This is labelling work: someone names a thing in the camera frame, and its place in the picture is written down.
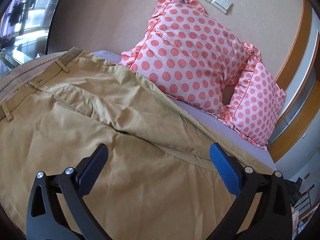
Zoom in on khaki tan pants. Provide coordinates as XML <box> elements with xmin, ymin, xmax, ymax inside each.
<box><xmin>1</xmin><ymin>48</ymin><xmax>273</xmax><ymax>239</ymax></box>

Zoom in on large pink polka-dot pillow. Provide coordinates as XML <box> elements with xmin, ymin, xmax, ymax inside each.
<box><xmin>120</xmin><ymin>0</ymin><xmax>249</xmax><ymax>118</ymax></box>

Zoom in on wooden headboard frame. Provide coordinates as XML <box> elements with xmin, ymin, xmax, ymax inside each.
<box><xmin>268</xmin><ymin>0</ymin><xmax>319</xmax><ymax>163</ymax></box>

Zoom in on small pink polka-dot pillow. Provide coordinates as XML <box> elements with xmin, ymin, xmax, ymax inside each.
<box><xmin>223</xmin><ymin>43</ymin><xmax>286</xmax><ymax>149</ymax></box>

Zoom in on white wall light switch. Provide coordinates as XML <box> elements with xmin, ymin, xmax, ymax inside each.
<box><xmin>211</xmin><ymin>0</ymin><xmax>232</xmax><ymax>14</ymax></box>

